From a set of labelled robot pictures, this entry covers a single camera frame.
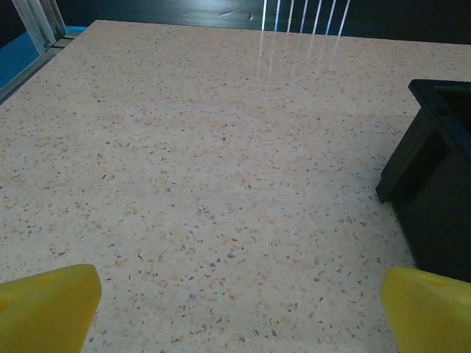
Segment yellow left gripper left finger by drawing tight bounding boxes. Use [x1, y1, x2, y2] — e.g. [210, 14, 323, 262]
[0, 263, 102, 353]

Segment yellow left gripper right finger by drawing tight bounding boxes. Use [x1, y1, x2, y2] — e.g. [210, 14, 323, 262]
[380, 266, 471, 353]

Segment black plastic bin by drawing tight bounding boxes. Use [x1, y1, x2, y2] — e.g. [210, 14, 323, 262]
[375, 79, 471, 285]

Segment aluminium side rail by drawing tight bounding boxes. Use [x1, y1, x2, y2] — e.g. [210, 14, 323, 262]
[0, 33, 91, 107]

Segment aluminium frame post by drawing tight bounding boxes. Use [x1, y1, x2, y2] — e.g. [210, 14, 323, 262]
[10, 0, 68, 55]

